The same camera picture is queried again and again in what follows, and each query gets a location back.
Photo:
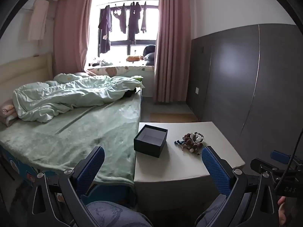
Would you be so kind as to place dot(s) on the pink curtain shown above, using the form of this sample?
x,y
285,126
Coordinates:
x,y
71,28
172,40

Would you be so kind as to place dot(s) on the green plush toy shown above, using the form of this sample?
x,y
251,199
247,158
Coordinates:
x,y
137,77

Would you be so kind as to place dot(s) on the light green duvet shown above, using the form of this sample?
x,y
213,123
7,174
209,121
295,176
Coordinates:
x,y
71,94

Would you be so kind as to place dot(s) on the small dark hanging garment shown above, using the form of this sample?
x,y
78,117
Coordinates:
x,y
122,19

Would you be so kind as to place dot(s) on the dark hanging dress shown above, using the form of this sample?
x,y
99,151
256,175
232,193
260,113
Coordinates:
x,y
134,23

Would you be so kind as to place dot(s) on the cream bed headboard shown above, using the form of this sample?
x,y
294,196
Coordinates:
x,y
23,71

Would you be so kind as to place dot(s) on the window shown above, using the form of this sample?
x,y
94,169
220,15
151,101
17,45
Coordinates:
x,y
120,49

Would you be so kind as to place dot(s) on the pink folded blanket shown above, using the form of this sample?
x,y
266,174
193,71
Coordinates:
x,y
9,112

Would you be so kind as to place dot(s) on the person's right leg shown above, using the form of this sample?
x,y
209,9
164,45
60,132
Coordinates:
x,y
211,214

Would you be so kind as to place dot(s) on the clothes rail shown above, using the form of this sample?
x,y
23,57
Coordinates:
x,y
127,1

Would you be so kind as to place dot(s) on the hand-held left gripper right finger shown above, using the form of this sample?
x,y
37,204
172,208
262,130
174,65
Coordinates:
x,y
217,170

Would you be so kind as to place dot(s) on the grey wardrobe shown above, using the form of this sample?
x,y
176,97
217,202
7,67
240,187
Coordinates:
x,y
248,82

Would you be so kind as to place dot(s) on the person's left leg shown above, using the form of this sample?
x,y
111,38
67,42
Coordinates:
x,y
113,214

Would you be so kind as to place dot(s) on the light green pillow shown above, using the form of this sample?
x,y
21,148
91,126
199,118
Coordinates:
x,y
65,76

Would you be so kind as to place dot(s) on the person's right hand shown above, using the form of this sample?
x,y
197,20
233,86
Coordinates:
x,y
282,210

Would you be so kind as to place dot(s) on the purple hanging garment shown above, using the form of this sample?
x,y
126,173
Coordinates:
x,y
105,28

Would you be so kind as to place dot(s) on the light green cloth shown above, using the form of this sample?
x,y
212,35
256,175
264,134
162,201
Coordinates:
x,y
106,63

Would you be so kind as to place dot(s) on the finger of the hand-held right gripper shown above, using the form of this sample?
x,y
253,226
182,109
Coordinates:
x,y
279,156
260,164

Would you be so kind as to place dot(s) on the person's leg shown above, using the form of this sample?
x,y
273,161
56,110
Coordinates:
x,y
113,214
211,214

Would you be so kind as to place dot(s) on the dark blue cushion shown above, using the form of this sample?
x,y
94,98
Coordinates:
x,y
149,53

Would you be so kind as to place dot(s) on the dark blue gift box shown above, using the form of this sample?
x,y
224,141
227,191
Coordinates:
x,y
149,144

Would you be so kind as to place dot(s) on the printed window seat cushion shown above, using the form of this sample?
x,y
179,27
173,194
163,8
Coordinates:
x,y
113,71

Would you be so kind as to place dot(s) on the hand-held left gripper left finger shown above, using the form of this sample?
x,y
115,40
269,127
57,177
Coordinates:
x,y
91,167

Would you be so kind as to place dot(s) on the bed with green sheet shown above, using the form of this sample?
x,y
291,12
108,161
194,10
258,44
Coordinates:
x,y
78,134

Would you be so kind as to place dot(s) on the orange plush toy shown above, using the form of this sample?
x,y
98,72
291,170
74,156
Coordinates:
x,y
133,58

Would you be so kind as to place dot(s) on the white side table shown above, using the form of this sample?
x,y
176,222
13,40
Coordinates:
x,y
180,167

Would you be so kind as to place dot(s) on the narrow dark hanging garment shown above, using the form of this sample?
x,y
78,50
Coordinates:
x,y
144,19

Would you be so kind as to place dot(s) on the cream hanging cloth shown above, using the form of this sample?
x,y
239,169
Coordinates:
x,y
37,21

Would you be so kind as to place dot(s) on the white wall socket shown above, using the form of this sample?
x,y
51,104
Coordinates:
x,y
196,91

